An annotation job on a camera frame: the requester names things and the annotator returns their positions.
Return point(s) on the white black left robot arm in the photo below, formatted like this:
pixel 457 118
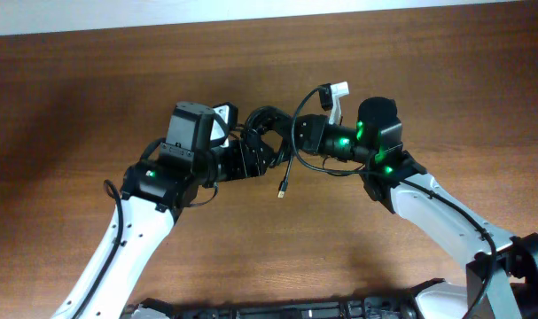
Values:
pixel 203 147

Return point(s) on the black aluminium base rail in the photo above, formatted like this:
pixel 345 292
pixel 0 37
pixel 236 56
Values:
pixel 392 305

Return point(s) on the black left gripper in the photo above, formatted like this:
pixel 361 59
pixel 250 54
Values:
pixel 256 167

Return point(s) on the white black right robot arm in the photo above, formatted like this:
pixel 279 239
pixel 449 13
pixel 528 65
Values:
pixel 501 268

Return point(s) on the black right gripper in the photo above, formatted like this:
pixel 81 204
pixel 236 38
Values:
pixel 317 125

